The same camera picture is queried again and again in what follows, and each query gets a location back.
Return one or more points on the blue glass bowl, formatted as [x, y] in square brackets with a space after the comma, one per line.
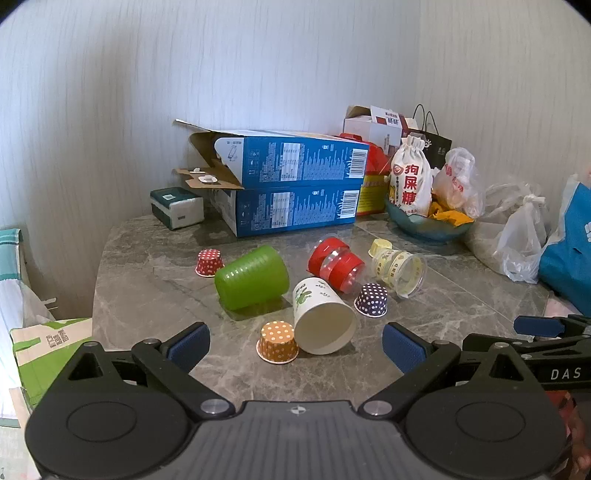
[425, 228]

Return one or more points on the open blue cardboard box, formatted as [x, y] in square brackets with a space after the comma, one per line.
[295, 159]

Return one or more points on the orange polka dot paper cup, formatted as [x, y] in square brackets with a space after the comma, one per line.
[278, 342]

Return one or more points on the white plastic bag red print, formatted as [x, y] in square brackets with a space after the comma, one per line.
[459, 184]

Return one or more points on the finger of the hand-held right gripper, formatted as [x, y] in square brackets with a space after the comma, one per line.
[538, 326]
[545, 344]

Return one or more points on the pink cloth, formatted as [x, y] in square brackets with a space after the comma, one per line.
[565, 307]

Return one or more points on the purple polka dot paper cup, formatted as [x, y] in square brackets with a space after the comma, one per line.
[371, 300]

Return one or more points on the black paper bag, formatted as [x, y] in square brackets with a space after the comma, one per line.
[436, 141]

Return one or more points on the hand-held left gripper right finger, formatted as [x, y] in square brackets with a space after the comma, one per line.
[402, 347]

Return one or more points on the green white tissue pack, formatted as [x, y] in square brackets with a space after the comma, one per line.
[178, 208]

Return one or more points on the blue shopping bag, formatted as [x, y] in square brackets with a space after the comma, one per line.
[568, 258]

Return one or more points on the clear plastic cup yellow print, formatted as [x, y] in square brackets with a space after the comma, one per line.
[400, 272]

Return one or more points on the red polka dot paper cup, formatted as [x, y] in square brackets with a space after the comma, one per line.
[208, 262]

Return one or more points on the grey translucent plastic bag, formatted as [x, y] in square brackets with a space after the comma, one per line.
[487, 235]

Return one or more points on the teal striped cloth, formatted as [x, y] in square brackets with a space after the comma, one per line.
[9, 251]

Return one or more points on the green plastic cup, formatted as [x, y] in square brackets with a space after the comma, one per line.
[249, 278]

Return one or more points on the small yellow paper cup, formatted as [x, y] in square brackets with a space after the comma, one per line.
[378, 247]

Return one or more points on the white red carton box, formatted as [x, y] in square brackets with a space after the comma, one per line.
[369, 127]

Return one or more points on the plain white plastic bag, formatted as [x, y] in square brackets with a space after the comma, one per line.
[524, 240]

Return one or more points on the closed blue cardboard box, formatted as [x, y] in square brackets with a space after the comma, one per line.
[295, 211]

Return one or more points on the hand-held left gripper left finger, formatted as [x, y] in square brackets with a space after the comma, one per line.
[189, 345]

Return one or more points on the yellow snack wrappers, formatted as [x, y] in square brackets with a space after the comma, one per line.
[450, 216]

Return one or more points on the white paper cup green print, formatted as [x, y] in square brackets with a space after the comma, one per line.
[321, 321]

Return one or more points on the green white paper bag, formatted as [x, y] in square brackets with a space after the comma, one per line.
[41, 350]

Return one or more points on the red gift box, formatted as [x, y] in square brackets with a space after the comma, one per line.
[371, 184]

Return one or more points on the brown cardboard insert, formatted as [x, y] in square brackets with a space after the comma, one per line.
[207, 177]

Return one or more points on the red plastic cup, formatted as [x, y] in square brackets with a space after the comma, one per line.
[334, 265]

